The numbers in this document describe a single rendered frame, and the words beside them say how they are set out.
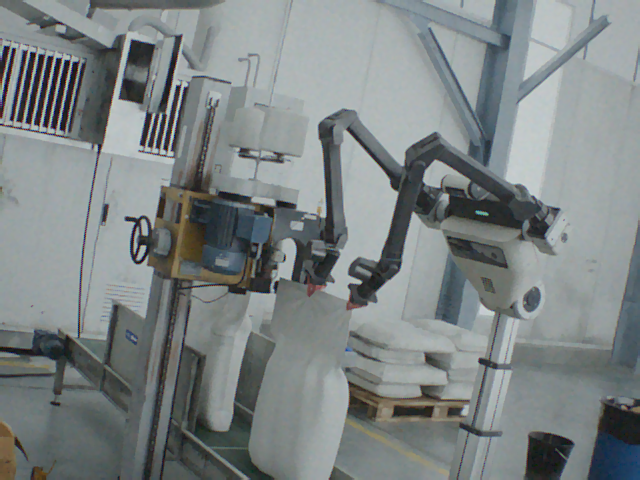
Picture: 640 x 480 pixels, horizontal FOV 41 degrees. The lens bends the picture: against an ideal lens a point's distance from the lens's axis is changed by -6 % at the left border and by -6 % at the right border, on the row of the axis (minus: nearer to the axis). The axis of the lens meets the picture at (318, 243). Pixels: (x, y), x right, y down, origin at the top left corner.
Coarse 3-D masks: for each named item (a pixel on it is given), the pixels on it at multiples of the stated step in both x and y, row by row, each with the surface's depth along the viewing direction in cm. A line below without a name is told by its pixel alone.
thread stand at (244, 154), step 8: (288, 16) 325; (288, 24) 325; (280, 48) 326; (280, 56) 326; (272, 96) 327; (232, 152) 335; (240, 152) 335; (248, 152) 337; (256, 160) 327; (264, 160) 325; (272, 160) 320; (280, 160) 315; (288, 160) 314; (256, 168) 328; (256, 176) 328
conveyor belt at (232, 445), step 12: (96, 348) 467; (240, 420) 386; (204, 432) 355; (216, 432) 359; (228, 432) 363; (240, 432) 367; (204, 444) 339; (216, 444) 342; (228, 444) 346; (240, 444) 349; (228, 456) 330; (240, 456) 333; (240, 468) 318; (252, 468) 321
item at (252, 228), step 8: (240, 216) 302; (248, 216) 300; (256, 216) 299; (240, 224) 302; (248, 224) 300; (256, 224) 300; (264, 224) 303; (240, 232) 301; (248, 232) 300; (256, 232) 300; (264, 232) 304; (248, 240) 301; (256, 240) 301; (264, 240) 305
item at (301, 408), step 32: (288, 288) 333; (288, 320) 330; (320, 320) 313; (288, 352) 321; (320, 352) 309; (288, 384) 311; (320, 384) 301; (256, 416) 327; (288, 416) 309; (320, 416) 300; (256, 448) 323; (288, 448) 307; (320, 448) 301
